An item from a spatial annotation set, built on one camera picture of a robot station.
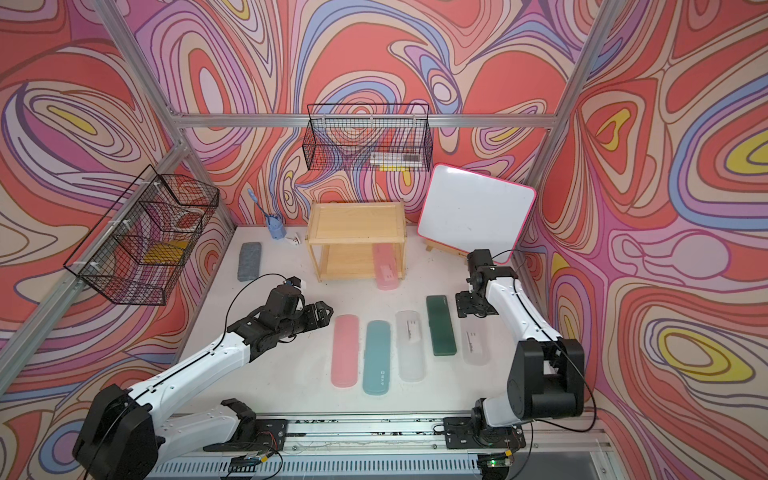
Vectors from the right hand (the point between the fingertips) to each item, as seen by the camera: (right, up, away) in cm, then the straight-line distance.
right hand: (481, 316), depth 85 cm
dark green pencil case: (-10, -6, +7) cm, 13 cm away
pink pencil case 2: (-28, +15, +19) cm, 37 cm away
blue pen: (-78, +39, +30) cm, 93 cm away
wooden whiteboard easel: (-11, +21, +24) cm, 34 cm away
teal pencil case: (-30, -13, +2) cm, 33 cm away
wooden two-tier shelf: (-36, +23, +3) cm, 43 cm away
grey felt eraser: (-77, +15, +21) cm, 81 cm away
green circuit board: (-63, -33, -14) cm, 72 cm away
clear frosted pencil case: (-20, -15, 0) cm, 25 cm away
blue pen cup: (-69, +28, +27) cm, 79 cm away
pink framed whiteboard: (-1, +33, +16) cm, 37 cm away
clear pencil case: (-1, -8, +2) cm, 9 cm away
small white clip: (-63, +24, +30) cm, 74 cm away
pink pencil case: (-40, -11, +2) cm, 41 cm away
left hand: (-44, +1, -2) cm, 44 cm away
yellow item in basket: (-81, +18, -13) cm, 84 cm away
